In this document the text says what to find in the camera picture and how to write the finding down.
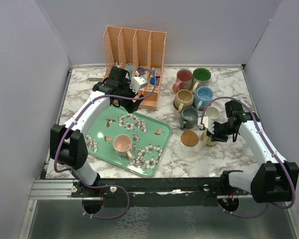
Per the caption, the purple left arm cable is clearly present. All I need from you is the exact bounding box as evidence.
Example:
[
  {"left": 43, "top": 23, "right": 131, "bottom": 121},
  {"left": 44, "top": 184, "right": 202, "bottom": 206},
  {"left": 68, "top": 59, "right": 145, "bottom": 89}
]
[{"left": 53, "top": 68, "right": 157, "bottom": 174}]

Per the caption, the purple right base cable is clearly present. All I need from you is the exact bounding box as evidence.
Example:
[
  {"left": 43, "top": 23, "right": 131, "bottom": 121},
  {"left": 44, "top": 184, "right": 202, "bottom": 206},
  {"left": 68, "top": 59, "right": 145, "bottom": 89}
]
[{"left": 218, "top": 194, "right": 272, "bottom": 219}]

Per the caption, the blue correction tape package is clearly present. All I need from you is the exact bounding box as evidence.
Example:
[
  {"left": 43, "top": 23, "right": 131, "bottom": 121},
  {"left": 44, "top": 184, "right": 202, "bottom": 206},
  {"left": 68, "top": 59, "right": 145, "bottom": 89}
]
[{"left": 125, "top": 63, "right": 135, "bottom": 77}]

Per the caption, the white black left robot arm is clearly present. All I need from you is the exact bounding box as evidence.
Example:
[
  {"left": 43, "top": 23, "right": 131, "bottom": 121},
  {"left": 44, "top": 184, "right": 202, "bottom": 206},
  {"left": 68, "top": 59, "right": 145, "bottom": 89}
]
[{"left": 49, "top": 66, "right": 148, "bottom": 197}]

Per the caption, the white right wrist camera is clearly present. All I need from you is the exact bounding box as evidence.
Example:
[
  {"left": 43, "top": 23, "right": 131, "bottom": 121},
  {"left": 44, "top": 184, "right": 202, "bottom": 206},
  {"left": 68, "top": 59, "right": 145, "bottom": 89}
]
[{"left": 197, "top": 117, "right": 214, "bottom": 132}]

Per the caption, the pink mug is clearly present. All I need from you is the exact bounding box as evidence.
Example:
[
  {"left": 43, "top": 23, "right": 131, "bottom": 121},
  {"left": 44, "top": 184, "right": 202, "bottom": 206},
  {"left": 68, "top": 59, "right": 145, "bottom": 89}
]
[{"left": 113, "top": 134, "right": 134, "bottom": 160}]

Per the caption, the red white small box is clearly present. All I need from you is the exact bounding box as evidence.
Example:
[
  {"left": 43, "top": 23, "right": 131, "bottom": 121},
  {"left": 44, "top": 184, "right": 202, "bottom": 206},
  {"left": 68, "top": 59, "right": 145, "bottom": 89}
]
[{"left": 152, "top": 67, "right": 161, "bottom": 78}]

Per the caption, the light blue mug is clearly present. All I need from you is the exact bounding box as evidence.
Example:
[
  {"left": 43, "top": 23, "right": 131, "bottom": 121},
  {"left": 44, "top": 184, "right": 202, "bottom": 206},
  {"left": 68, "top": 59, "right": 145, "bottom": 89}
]
[{"left": 193, "top": 86, "right": 214, "bottom": 108}]

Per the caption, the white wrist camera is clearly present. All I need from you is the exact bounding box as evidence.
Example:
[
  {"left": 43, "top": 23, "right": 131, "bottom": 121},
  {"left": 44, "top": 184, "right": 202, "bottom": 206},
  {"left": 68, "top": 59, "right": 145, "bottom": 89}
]
[
  {"left": 197, "top": 117, "right": 214, "bottom": 132},
  {"left": 130, "top": 76, "right": 148, "bottom": 94}
]

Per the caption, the orange plastic desk organizer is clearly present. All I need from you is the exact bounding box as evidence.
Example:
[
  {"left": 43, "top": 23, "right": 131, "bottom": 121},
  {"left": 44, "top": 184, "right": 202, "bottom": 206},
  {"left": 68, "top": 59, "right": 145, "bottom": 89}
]
[{"left": 101, "top": 25, "right": 167, "bottom": 112}]

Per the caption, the dark grey blue mug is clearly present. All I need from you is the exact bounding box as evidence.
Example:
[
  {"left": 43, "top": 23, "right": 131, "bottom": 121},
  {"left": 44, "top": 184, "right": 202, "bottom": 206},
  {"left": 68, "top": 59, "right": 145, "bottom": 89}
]
[{"left": 179, "top": 108, "right": 198, "bottom": 130}]

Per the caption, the yellow mug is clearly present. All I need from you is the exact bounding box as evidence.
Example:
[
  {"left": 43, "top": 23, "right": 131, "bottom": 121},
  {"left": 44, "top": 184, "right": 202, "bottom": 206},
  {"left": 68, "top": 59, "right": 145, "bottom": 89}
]
[{"left": 201, "top": 130, "right": 218, "bottom": 147}]

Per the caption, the woven rattan coaster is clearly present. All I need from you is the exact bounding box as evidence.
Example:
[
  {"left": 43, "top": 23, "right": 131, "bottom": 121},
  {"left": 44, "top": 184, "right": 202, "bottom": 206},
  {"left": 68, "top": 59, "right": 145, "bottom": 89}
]
[{"left": 172, "top": 85, "right": 177, "bottom": 94}]

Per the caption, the small white staples box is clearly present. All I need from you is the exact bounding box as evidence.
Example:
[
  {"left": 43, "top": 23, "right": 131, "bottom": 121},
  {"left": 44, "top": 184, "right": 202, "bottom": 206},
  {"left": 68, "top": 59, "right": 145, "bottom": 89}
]
[{"left": 88, "top": 70, "right": 105, "bottom": 82}]

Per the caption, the blue stamp box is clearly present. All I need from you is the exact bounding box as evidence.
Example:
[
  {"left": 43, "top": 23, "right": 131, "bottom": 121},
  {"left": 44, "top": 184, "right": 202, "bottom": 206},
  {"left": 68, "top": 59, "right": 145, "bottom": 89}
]
[{"left": 150, "top": 78, "right": 159, "bottom": 85}]

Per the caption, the green mug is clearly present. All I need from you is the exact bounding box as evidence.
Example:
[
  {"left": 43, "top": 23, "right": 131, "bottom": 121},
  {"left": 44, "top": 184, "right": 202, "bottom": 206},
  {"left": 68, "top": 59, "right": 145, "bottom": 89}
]
[{"left": 191, "top": 68, "right": 212, "bottom": 94}]

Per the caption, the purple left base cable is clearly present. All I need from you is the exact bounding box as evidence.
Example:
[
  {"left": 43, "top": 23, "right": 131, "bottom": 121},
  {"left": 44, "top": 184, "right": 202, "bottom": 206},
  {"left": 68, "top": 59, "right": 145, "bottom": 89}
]
[{"left": 81, "top": 185, "right": 130, "bottom": 220}]

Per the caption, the beige grey mug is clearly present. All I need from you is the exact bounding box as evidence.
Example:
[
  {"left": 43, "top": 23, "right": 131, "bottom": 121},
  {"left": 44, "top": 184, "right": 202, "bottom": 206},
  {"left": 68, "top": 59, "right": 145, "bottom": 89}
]
[{"left": 205, "top": 106, "right": 220, "bottom": 120}]

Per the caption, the maroon red mug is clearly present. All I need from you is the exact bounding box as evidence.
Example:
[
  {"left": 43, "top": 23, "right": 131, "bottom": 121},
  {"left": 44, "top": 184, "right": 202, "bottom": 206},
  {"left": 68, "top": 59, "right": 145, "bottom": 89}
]
[{"left": 174, "top": 69, "right": 193, "bottom": 92}]

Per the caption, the tan brown mug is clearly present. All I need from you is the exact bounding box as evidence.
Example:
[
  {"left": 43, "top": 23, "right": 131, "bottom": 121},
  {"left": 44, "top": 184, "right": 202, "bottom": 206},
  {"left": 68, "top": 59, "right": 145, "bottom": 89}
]
[{"left": 173, "top": 90, "right": 193, "bottom": 110}]

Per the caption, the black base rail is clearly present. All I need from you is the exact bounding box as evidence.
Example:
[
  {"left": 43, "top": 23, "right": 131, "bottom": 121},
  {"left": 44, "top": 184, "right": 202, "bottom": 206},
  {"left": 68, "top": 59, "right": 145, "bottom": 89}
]
[{"left": 71, "top": 169, "right": 250, "bottom": 209}]

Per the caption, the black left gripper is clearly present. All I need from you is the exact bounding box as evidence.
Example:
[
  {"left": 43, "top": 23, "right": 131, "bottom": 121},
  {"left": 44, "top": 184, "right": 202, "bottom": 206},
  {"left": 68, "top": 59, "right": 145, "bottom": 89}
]
[{"left": 118, "top": 78, "right": 144, "bottom": 113}]

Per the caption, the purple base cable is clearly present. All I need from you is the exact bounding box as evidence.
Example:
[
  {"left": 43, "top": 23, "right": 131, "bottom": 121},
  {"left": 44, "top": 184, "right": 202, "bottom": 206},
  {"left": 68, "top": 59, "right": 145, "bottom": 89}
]
[
  {"left": 218, "top": 194, "right": 272, "bottom": 219},
  {"left": 81, "top": 185, "right": 130, "bottom": 220}
]

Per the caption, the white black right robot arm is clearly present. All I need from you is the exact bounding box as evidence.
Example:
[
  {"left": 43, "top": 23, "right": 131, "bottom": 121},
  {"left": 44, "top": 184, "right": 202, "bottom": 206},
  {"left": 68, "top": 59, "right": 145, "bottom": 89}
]
[{"left": 201, "top": 97, "right": 299, "bottom": 208}]

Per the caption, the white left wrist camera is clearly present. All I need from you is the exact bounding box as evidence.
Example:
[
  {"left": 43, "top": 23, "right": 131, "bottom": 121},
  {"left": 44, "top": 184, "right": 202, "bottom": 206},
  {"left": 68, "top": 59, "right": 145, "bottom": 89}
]
[{"left": 130, "top": 76, "right": 148, "bottom": 94}]

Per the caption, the green floral tray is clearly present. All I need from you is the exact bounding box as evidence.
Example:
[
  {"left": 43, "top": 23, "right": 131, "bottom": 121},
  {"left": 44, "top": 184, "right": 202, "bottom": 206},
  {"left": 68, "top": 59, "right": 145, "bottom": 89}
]
[{"left": 85, "top": 106, "right": 171, "bottom": 177}]

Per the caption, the light orange wooden coaster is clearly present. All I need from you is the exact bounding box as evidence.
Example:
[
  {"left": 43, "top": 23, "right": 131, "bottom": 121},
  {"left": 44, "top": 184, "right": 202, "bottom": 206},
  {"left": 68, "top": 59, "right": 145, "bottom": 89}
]
[{"left": 181, "top": 130, "right": 199, "bottom": 147}]

